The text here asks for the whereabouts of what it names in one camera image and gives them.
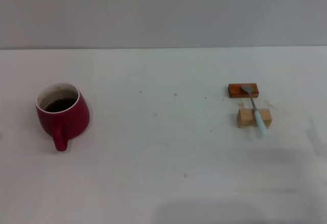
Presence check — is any red ceramic coffee cup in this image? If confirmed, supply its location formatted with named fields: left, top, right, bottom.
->
left=35, top=82, right=90, bottom=152

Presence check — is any spoon with light blue handle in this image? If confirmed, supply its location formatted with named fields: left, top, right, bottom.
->
left=240, top=85, right=268, bottom=136

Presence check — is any orange wooden block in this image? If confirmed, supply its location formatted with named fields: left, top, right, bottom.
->
left=227, top=83, right=260, bottom=99

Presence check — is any light wooden arched block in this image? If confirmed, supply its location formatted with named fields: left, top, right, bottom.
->
left=236, top=108, right=272, bottom=129

